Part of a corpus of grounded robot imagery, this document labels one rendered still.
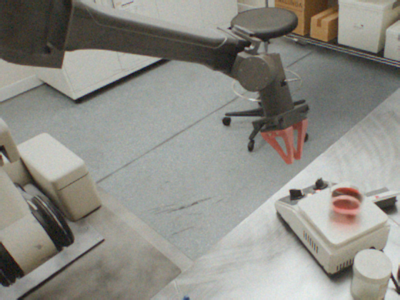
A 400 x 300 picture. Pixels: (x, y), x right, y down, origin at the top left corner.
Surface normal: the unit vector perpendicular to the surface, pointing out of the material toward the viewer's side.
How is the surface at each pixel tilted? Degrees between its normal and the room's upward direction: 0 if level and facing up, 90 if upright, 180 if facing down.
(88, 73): 90
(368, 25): 92
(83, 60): 90
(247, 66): 67
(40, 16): 104
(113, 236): 0
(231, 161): 0
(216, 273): 0
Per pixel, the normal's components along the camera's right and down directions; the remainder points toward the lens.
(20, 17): 0.32, 0.54
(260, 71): -0.29, 0.31
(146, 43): 0.72, 0.55
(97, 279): -0.07, -0.75
